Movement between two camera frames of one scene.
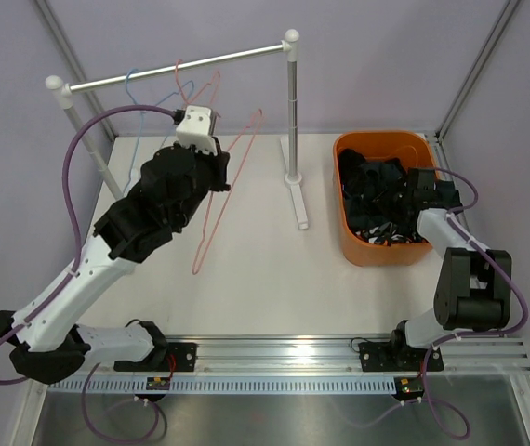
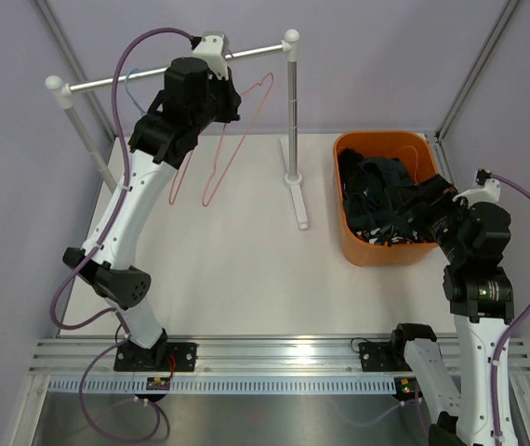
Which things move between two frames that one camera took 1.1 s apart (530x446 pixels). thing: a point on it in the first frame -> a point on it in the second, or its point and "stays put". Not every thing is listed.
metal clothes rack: (63, 94) stays put
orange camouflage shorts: (388, 233) stays put
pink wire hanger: (209, 206) -> (205, 203)
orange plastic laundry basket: (413, 150) stays put
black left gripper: (218, 163) -> (231, 98)
